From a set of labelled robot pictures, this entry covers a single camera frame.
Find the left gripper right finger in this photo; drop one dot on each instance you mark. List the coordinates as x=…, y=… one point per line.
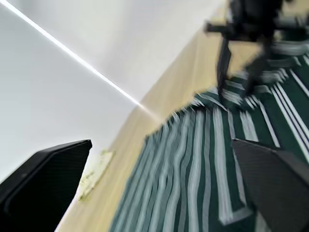
x=282, y=188

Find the green white striped T-shirt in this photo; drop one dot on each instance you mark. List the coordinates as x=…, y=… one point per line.
x=183, y=169

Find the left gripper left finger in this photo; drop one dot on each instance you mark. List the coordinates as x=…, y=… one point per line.
x=36, y=193

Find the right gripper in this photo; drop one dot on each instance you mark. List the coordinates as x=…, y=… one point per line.
x=251, y=21

